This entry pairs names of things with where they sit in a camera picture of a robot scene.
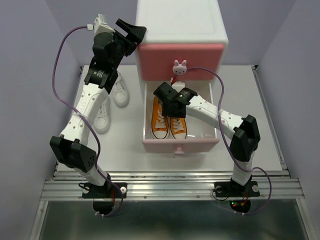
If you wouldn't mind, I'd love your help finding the white sneaker rear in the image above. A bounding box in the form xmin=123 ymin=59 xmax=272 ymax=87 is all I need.
xmin=112 ymin=72 xmax=130 ymax=108

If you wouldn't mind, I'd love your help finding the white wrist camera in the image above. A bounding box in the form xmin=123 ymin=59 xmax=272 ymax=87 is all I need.
xmin=170 ymin=77 xmax=185 ymax=92
xmin=86 ymin=14 xmax=115 ymax=36

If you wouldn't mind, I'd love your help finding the pink bunny upper knob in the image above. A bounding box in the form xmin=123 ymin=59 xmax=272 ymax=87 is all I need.
xmin=172 ymin=60 xmax=187 ymax=76

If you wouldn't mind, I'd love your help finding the dark pink drawer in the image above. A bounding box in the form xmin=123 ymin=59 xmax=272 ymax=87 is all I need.
xmin=136 ymin=43 xmax=225 ymax=81

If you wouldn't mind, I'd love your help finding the white sneaker front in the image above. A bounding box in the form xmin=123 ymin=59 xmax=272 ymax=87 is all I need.
xmin=93 ymin=97 xmax=111 ymax=134

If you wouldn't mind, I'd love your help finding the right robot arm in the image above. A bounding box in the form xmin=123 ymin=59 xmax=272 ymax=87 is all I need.
xmin=153 ymin=82 xmax=261 ymax=195

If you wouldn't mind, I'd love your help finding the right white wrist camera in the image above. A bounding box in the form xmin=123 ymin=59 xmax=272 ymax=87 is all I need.
xmin=170 ymin=77 xmax=185 ymax=92

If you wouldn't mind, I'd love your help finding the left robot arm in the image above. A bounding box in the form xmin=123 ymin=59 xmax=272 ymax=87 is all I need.
xmin=49 ymin=19 xmax=147 ymax=197

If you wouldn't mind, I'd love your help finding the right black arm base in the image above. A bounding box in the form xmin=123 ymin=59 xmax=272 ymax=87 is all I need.
xmin=214 ymin=181 xmax=261 ymax=198

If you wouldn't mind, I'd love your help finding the orange sneaker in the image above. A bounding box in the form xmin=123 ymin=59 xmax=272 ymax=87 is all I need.
xmin=170 ymin=117 xmax=188 ymax=139
xmin=151 ymin=96 xmax=169 ymax=140

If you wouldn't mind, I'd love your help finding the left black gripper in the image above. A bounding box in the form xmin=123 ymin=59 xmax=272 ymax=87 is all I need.
xmin=112 ymin=22 xmax=147 ymax=69

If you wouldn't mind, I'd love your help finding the pink bunny lower knob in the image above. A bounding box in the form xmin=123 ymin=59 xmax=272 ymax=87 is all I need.
xmin=173 ymin=145 xmax=185 ymax=156

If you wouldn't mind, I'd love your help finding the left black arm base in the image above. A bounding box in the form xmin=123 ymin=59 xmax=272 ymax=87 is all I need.
xmin=78 ymin=182 xmax=121 ymax=199

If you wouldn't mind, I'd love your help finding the aluminium mounting rail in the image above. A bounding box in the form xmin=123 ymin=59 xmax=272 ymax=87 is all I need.
xmin=40 ymin=170 xmax=305 ymax=201

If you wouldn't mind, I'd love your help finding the light pink drawer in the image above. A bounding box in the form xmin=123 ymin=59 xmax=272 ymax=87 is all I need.
xmin=141 ymin=81 xmax=219 ymax=154

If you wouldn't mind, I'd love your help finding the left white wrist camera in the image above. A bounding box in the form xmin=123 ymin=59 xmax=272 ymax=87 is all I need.
xmin=86 ymin=14 xmax=115 ymax=36

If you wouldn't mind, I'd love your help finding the pink bunny knob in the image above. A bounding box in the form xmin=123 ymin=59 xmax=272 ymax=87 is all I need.
xmin=172 ymin=60 xmax=187 ymax=76
xmin=173 ymin=145 xmax=185 ymax=156

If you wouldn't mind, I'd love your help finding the white sneaker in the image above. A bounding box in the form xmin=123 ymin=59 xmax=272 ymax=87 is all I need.
xmin=93 ymin=97 xmax=111 ymax=134
xmin=112 ymin=72 xmax=130 ymax=108

